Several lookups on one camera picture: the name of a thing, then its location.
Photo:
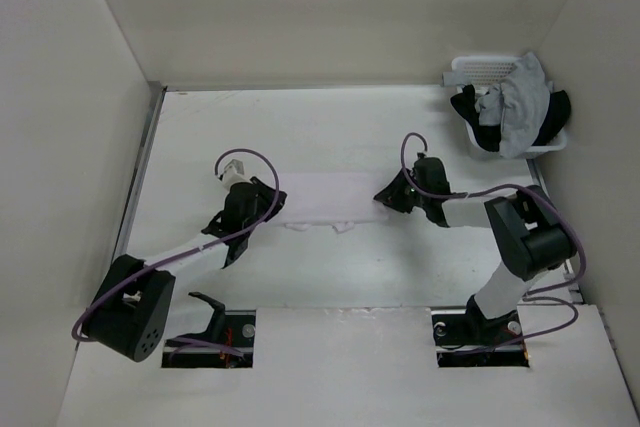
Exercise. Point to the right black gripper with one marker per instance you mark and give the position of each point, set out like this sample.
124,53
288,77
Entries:
391,195

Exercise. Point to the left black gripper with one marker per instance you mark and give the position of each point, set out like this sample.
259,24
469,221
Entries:
264,192

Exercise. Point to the white tank top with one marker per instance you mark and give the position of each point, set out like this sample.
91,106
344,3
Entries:
337,200

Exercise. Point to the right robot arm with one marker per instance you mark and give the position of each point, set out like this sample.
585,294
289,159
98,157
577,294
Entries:
530,239

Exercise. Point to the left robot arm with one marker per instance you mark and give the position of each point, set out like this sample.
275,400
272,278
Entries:
130,310

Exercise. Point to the black tank top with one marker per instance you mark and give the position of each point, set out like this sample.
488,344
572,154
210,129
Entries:
488,137

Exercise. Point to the grey tank top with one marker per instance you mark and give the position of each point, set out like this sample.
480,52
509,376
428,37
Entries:
518,105

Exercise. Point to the white plastic laundry basket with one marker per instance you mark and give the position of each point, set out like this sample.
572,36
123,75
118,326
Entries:
483,71

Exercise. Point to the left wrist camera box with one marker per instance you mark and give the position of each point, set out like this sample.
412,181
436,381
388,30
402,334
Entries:
233,173

